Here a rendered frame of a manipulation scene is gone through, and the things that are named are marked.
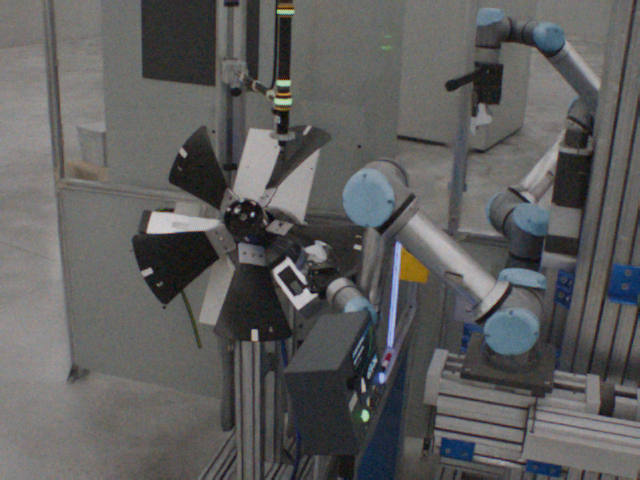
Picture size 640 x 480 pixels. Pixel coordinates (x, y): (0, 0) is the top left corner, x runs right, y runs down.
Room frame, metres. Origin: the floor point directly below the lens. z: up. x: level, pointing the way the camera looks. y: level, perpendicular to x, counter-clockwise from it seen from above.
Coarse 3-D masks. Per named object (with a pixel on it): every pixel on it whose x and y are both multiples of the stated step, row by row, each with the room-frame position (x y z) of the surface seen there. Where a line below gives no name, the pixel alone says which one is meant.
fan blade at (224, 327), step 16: (240, 272) 1.99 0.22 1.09; (256, 272) 2.02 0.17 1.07; (240, 288) 1.96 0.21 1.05; (256, 288) 1.98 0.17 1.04; (272, 288) 2.01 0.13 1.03; (224, 304) 1.91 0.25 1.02; (240, 304) 1.93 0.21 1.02; (256, 304) 1.94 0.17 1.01; (272, 304) 1.97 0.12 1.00; (224, 320) 1.88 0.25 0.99; (240, 320) 1.90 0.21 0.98; (256, 320) 1.91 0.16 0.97; (272, 320) 1.93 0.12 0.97; (224, 336) 1.86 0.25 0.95; (240, 336) 1.87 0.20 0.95; (272, 336) 1.90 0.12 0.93; (288, 336) 1.92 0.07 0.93
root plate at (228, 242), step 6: (216, 228) 2.10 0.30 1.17; (222, 228) 2.10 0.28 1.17; (210, 234) 2.10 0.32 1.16; (216, 234) 2.10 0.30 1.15; (222, 234) 2.10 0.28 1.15; (228, 234) 2.11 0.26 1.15; (210, 240) 2.10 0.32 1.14; (216, 240) 2.10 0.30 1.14; (228, 240) 2.11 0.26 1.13; (216, 246) 2.10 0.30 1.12; (222, 246) 2.11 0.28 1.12; (228, 246) 2.11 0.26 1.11; (234, 246) 2.11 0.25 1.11; (216, 252) 2.10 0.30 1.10; (222, 252) 2.11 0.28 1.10
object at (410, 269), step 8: (400, 256) 2.21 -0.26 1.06; (408, 256) 2.21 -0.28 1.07; (400, 264) 2.21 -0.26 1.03; (408, 264) 2.21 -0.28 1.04; (416, 264) 2.20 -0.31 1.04; (400, 272) 2.21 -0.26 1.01; (408, 272) 2.21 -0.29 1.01; (416, 272) 2.20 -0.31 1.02; (424, 272) 2.19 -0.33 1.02; (408, 280) 2.21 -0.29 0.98; (416, 280) 2.20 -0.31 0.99; (424, 280) 2.19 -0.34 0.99
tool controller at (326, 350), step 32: (320, 320) 1.43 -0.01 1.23; (352, 320) 1.40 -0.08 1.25; (320, 352) 1.27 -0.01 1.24; (352, 352) 1.27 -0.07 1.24; (288, 384) 1.21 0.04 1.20; (320, 384) 1.20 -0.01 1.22; (352, 384) 1.20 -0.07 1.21; (384, 384) 1.41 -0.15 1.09; (320, 416) 1.20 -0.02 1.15; (352, 416) 1.20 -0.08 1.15; (320, 448) 1.20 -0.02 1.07; (352, 448) 1.18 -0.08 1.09
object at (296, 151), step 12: (300, 132) 2.29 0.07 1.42; (312, 132) 2.25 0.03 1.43; (324, 132) 2.22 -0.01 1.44; (288, 144) 2.29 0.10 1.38; (300, 144) 2.24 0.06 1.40; (312, 144) 2.20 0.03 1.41; (288, 156) 2.23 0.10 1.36; (300, 156) 2.19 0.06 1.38; (276, 168) 2.24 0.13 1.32; (288, 168) 2.18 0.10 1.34; (276, 180) 2.17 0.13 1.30
